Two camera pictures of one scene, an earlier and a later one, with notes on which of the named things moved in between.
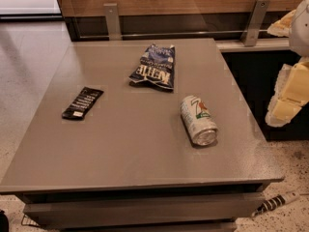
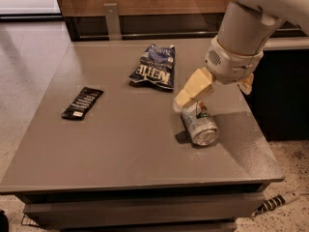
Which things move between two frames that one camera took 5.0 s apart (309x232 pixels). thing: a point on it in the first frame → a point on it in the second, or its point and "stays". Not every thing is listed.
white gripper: x=300 y=29 → x=232 y=64
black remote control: x=82 y=103 stays
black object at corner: x=4 y=221 stays
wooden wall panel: x=178 y=0 stays
